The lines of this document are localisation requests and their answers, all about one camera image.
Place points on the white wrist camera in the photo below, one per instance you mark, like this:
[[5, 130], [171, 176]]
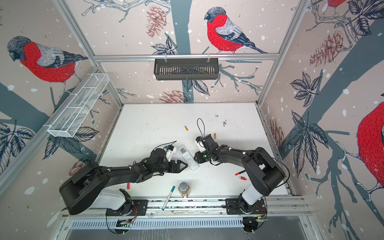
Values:
[[170, 151], [207, 143]]

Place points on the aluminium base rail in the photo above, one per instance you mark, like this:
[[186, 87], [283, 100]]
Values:
[[187, 213]]

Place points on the aluminium top crossbar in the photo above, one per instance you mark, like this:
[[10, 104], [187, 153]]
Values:
[[149, 58]]

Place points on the black hanging plastic basket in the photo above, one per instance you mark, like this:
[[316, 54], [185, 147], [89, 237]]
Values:
[[186, 69]]

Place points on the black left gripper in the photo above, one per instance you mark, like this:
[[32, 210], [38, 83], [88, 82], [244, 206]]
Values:
[[177, 169]]

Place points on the silver metal binder clip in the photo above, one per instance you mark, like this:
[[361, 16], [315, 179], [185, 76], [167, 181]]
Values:
[[184, 189]]

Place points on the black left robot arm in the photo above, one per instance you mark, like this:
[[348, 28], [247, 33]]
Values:
[[88, 188]]

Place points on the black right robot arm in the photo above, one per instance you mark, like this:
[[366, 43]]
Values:
[[263, 171]]

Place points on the teal capped marker pen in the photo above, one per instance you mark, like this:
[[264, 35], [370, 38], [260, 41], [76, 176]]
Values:
[[168, 198]]

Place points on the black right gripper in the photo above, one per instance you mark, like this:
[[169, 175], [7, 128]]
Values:
[[200, 158]]

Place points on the white wire mesh basket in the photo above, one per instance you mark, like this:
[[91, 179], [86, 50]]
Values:
[[71, 118]]

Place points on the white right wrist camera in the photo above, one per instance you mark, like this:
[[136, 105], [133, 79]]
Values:
[[207, 143]]

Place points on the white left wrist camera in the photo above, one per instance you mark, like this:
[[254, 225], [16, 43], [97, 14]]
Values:
[[170, 151]]

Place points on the white remote control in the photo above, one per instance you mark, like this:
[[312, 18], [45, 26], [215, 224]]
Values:
[[188, 158]]

